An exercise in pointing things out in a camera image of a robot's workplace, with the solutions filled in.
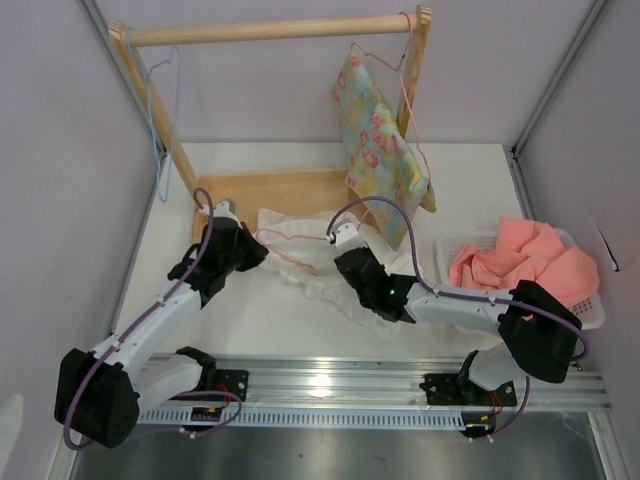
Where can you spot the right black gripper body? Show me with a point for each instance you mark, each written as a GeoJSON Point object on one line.
{"type": "Point", "coordinates": [366, 300]}

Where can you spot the pink wire hanger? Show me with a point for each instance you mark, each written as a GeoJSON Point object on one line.
{"type": "Point", "coordinates": [408, 69]}
{"type": "Point", "coordinates": [297, 241]}

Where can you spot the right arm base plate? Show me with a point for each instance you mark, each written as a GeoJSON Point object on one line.
{"type": "Point", "coordinates": [452, 389]}

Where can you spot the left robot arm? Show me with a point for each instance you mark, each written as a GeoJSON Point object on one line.
{"type": "Point", "coordinates": [102, 392]}

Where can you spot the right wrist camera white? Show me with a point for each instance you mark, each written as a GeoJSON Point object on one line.
{"type": "Point", "coordinates": [345, 237]}

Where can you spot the perforated cable duct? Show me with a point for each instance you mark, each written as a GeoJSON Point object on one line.
{"type": "Point", "coordinates": [413, 419]}

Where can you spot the wooden clothes rack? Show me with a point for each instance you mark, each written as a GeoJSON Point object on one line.
{"type": "Point", "coordinates": [296, 191]}

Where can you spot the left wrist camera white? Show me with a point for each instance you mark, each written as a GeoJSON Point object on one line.
{"type": "Point", "coordinates": [224, 209]}

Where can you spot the white pleated skirt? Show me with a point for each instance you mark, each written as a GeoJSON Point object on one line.
{"type": "Point", "coordinates": [332, 289]}

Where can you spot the colourful floral patterned garment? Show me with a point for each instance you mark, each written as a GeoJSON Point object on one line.
{"type": "Point", "coordinates": [379, 160]}

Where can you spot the white plastic basket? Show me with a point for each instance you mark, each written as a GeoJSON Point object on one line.
{"type": "Point", "coordinates": [590, 311]}

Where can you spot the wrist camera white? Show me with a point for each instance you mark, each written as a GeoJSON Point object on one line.
{"type": "Point", "coordinates": [345, 237]}
{"type": "Point", "coordinates": [224, 209]}

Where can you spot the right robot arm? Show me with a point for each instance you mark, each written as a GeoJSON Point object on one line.
{"type": "Point", "coordinates": [538, 335]}

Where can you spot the aluminium mounting rail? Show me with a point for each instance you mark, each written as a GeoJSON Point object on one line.
{"type": "Point", "coordinates": [360, 383]}

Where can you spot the pink cloth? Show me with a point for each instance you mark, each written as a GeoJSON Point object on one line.
{"type": "Point", "coordinates": [532, 251]}

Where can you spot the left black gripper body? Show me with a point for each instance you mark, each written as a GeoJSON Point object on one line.
{"type": "Point", "coordinates": [245, 256]}

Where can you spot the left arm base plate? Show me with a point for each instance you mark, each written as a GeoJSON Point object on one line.
{"type": "Point", "coordinates": [230, 385]}

